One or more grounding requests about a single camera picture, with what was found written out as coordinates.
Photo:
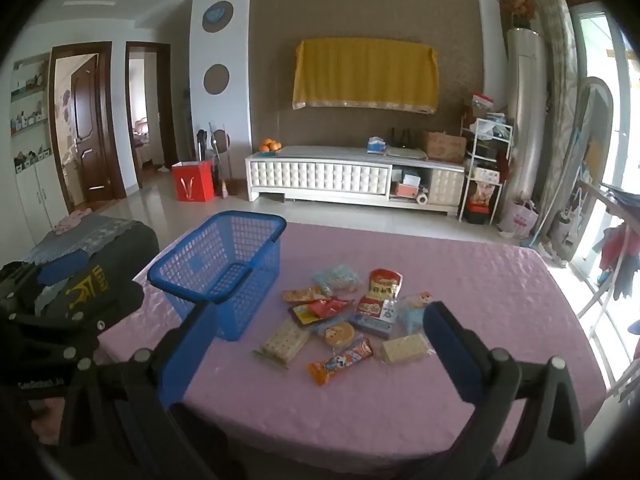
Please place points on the pink bag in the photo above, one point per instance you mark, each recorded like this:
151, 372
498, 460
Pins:
522, 219

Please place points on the red gift bag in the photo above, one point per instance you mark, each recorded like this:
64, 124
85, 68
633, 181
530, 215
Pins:
192, 182

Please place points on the clear light blue packet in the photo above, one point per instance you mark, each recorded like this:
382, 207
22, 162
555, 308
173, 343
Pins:
337, 277

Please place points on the round brown wall decor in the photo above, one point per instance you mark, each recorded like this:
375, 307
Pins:
216, 80

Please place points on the plate of oranges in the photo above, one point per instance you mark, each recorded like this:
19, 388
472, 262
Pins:
270, 146

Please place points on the clothes drying rack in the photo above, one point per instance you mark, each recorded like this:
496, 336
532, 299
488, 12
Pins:
615, 250

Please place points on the vase with flowers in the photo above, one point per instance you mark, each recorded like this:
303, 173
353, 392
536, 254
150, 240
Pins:
520, 10

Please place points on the brown door frame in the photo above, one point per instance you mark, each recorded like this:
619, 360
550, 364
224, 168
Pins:
167, 110

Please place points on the cylindrical standing air conditioner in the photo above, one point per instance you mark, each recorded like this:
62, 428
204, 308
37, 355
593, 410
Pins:
525, 110

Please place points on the black chair yellow print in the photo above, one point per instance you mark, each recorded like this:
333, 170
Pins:
135, 260

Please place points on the square cracker packet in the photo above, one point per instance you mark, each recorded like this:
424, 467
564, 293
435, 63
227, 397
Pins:
405, 349

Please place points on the broom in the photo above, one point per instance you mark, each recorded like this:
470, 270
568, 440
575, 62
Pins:
225, 187

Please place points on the round wall decor blue heart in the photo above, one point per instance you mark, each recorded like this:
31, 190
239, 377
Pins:
217, 17

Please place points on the ironing board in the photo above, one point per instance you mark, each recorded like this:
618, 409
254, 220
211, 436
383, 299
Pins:
597, 125

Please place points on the red packet white label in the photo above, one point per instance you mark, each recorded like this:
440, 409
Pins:
372, 306

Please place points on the white TV cabinet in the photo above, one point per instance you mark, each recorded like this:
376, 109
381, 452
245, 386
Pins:
320, 175

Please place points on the paper roll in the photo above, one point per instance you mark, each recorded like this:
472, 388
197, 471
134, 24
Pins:
423, 198

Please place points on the round biscuit packet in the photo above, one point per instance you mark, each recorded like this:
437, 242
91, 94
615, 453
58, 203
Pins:
337, 334

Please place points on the orange box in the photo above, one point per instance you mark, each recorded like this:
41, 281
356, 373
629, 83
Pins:
406, 190

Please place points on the pink cloth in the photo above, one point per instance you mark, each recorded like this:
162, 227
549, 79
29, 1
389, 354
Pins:
70, 221

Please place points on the cardboard box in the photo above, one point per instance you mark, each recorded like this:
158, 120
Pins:
445, 147

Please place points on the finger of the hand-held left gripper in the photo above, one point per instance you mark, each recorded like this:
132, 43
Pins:
55, 326
65, 266

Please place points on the white metal rack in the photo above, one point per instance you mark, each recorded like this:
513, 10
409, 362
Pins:
487, 180

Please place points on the yellow cloth cover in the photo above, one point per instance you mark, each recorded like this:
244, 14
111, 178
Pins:
365, 75

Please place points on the red yellow snack packet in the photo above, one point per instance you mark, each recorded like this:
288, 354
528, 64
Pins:
385, 284

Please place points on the blue plastic basket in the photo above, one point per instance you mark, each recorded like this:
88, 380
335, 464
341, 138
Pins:
225, 260

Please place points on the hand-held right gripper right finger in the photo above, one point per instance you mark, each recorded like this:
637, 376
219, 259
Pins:
450, 347

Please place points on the grey lace cloth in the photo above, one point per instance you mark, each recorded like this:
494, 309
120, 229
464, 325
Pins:
85, 237

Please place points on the dark bottles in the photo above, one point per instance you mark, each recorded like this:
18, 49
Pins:
402, 137

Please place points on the blue tissue box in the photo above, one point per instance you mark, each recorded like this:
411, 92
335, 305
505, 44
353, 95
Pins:
376, 146

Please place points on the orange snack bar packet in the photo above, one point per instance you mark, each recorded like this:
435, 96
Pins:
340, 360

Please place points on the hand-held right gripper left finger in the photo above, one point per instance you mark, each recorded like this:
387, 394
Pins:
187, 355

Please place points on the white wall shelf cabinet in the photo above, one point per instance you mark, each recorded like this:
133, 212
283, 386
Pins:
32, 180

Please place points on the brown wooden door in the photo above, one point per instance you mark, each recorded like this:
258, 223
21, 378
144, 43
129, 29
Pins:
87, 130

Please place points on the long cracker packet green ends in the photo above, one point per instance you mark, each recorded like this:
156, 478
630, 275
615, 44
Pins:
282, 342

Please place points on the light blue cartoon packet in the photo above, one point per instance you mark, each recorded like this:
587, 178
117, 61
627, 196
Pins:
415, 312

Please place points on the blue white snack packet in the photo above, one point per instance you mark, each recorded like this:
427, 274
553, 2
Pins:
372, 326

